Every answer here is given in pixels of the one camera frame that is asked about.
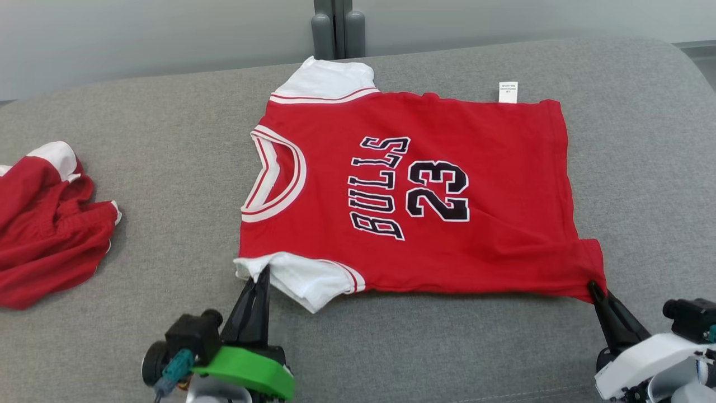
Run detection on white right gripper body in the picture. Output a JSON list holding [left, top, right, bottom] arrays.
[[595, 333, 716, 401]]

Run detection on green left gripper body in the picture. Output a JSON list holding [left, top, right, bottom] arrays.
[[192, 343, 295, 401]]

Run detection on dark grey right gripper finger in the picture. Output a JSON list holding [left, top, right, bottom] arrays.
[[587, 282, 630, 354], [593, 285, 653, 349]]

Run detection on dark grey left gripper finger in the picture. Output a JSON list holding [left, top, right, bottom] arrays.
[[255, 266, 272, 344], [223, 279, 260, 344]]

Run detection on red Bulls 23 jersey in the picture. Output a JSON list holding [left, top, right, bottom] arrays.
[[234, 56, 607, 314]]

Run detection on red and white garment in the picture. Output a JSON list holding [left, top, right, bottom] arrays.
[[0, 141, 122, 310]]

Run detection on teal left cable connector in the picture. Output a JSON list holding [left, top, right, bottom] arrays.
[[154, 349, 195, 398]]

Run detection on grey double partition post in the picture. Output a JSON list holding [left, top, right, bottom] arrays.
[[311, 0, 366, 60]]

